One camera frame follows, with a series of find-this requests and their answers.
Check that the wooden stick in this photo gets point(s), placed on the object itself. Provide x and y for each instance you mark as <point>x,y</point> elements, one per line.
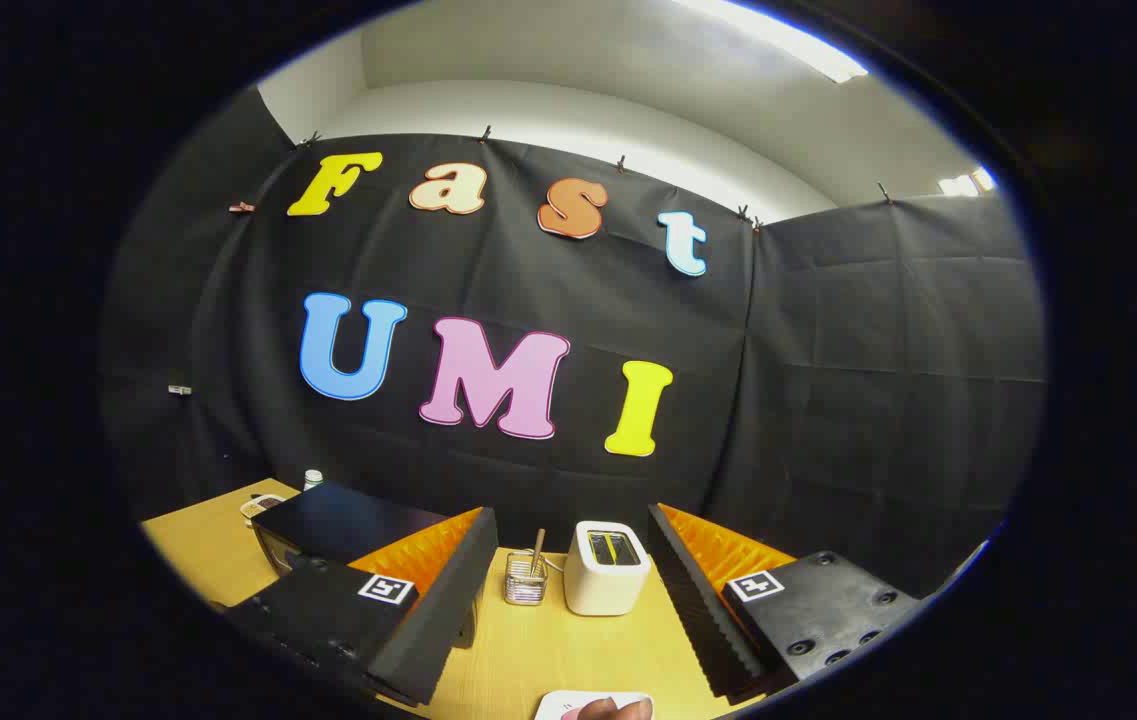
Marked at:
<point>537,545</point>

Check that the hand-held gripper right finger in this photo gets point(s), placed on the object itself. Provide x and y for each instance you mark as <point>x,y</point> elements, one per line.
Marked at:
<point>693,600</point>

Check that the black toaster oven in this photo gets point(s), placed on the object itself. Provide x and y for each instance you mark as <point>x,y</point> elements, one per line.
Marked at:
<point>348,520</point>

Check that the small ceiling light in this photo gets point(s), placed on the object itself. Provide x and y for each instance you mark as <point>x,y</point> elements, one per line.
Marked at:
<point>968,183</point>

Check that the white square dish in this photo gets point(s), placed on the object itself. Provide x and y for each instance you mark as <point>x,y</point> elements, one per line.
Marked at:
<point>553,702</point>

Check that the white bread toaster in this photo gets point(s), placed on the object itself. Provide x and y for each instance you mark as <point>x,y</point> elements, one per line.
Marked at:
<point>606,585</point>

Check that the small white snack dish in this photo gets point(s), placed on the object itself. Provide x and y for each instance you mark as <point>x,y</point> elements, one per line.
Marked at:
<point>261,503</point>

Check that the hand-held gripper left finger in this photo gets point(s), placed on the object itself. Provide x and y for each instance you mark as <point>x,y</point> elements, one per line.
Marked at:
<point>448,600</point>

